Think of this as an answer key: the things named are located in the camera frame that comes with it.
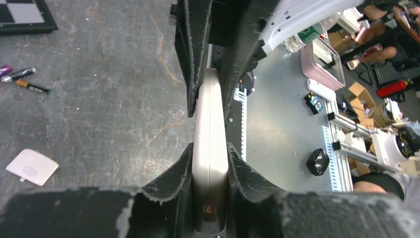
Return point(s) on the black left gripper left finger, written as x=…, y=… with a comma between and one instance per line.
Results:
x=160, y=209

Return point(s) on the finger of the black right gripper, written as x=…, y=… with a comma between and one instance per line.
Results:
x=191, y=44
x=236, y=57

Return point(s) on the white battery cover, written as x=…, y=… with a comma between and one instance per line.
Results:
x=32, y=166

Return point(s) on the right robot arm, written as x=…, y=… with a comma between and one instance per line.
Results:
x=289, y=17

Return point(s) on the black and white chessboard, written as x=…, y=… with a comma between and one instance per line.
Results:
x=23, y=17

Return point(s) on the purple battery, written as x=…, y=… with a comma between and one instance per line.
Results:
x=5, y=70

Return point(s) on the pink metal tin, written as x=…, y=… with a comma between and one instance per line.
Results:
x=320, y=62

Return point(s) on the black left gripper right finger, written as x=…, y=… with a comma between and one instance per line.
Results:
x=259, y=209

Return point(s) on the red fire extinguisher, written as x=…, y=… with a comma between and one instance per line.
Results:
x=392, y=88

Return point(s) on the red and white remote control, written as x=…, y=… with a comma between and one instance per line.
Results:
x=210, y=160

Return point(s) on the silver black battery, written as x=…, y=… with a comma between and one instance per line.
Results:
x=17, y=75

